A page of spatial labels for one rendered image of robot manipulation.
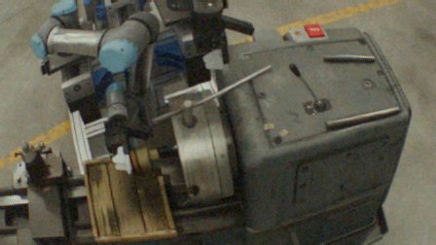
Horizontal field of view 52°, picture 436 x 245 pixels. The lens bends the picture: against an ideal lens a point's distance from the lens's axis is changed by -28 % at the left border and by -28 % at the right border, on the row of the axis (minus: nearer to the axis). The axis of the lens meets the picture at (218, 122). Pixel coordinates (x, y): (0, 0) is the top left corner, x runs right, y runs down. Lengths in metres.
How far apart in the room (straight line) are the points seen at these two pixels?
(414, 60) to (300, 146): 2.39
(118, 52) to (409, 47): 2.68
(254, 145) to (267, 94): 0.17
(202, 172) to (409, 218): 1.61
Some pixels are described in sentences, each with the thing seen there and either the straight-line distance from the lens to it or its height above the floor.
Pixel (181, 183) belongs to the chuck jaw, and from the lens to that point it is 1.64.
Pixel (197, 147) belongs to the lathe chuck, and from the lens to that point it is 1.59.
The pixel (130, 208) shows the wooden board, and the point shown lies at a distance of 1.88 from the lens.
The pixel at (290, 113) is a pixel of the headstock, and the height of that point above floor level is 1.26.
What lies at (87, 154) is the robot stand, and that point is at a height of 0.21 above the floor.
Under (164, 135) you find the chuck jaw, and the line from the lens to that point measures 1.71.
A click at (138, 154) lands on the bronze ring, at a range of 1.71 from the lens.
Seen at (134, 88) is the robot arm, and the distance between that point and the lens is 1.98.
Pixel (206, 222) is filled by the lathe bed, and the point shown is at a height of 0.86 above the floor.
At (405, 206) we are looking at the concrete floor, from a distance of 2.94.
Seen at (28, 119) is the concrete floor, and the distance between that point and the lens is 3.63.
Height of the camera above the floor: 2.45
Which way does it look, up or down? 50 degrees down
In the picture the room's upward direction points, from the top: 7 degrees counter-clockwise
